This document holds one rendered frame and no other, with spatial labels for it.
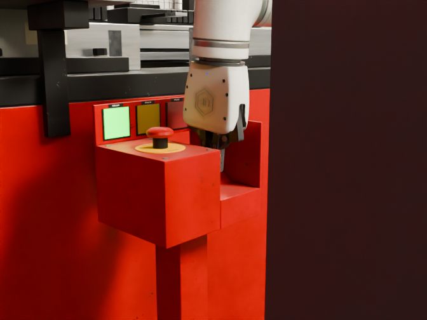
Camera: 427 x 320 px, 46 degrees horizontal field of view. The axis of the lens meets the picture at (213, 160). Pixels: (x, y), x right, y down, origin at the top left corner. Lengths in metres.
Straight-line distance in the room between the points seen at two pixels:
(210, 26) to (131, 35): 0.41
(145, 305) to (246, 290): 0.30
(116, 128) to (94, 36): 0.33
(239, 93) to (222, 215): 0.18
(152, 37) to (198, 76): 0.70
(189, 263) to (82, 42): 0.50
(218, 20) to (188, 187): 0.24
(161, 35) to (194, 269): 0.83
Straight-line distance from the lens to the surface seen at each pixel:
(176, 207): 0.68
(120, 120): 0.79
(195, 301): 0.84
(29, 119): 0.90
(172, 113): 0.86
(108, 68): 1.03
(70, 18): 0.80
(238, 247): 1.23
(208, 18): 0.73
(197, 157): 0.69
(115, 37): 1.13
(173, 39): 1.50
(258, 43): 1.35
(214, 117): 0.75
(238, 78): 0.74
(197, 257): 0.81
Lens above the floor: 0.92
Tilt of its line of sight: 12 degrees down
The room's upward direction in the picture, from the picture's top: straight up
